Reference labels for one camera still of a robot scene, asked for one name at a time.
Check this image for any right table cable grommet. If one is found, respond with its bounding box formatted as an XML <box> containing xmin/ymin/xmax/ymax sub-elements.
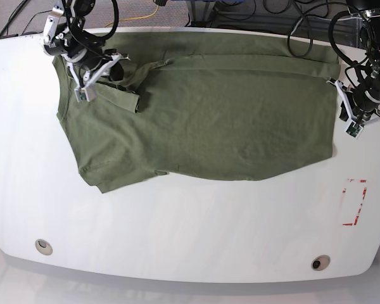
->
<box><xmin>311</xmin><ymin>255</ymin><xmax>331</xmax><ymax>271</ymax></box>

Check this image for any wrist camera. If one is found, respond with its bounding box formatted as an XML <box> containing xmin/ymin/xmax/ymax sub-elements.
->
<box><xmin>74</xmin><ymin>88</ymin><xmax>89</xmax><ymax>103</ymax></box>
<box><xmin>345</xmin><ymin>121</ymin><xmax>364</xmax><ymax>139</ymax></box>

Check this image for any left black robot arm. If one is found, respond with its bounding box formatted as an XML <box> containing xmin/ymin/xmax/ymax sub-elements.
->
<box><xmin>327</xmin><ymin>1</ymin><xmax>380</xmax><ymax>139</ymax></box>

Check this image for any yellow cable on floor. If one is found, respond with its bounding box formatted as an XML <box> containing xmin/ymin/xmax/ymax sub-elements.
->
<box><xmin>104</xmin><ymin>3</ymin><xmax>161</xmax><ymax>29</ymax></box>

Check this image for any red tape rectangle marking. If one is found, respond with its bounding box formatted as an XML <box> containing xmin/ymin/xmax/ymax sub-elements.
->
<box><xmin>339</xmin><ymin>179</ymin><xmax>367</xmax><ymax>226</ymax></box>

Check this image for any table cable grommet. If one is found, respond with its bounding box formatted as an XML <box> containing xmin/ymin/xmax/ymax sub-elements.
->
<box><xmin>35</xmin><ymin>239</ymin><xmax>53</xmax><ymax>256</ymax></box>
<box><xmin>311</xmin><ymin>255</ymin><xmax>331</xmax><ymax>271</ymax></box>

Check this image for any left table cable grommet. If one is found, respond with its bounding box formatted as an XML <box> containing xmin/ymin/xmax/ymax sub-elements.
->
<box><xmin>35</xmin><ymin>239</ymin><xmax>53</xmax><ymax>256</ymax></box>

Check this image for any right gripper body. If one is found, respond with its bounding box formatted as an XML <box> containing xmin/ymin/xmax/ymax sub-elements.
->
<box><xmin>65</xmin><ymin>49</ymin><xmax>130</xmax><ymax>102</ymax></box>

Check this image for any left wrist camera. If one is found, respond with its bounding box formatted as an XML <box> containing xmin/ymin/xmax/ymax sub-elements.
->
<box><xmin>345</xmin><ymin>121</ymin><xmax>364</xmax><ymax>139</ymax></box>

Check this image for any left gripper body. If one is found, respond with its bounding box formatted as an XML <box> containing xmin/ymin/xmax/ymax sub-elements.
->
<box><xmin>327</xmin><ymin>79</ymin><xmax>380</xmax><ymax>130</ymax></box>

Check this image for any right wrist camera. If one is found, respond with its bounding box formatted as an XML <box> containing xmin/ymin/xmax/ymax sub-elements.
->
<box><xmin>74</xmin><ymin>88</ymin><xmax>89</xmax><ymax>103</ymax></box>

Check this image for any green t-shirt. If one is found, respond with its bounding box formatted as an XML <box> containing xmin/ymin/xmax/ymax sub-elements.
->
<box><xmin>53</xmin><ymin>32</ymin><xmax>340</xmax><ymax>193</ymax></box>

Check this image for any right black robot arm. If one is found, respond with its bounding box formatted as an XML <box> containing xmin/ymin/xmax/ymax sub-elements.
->
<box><xmin>42</xmin><ymin>0</ymin><xmax>129</xmax><ymax>102</ymax></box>

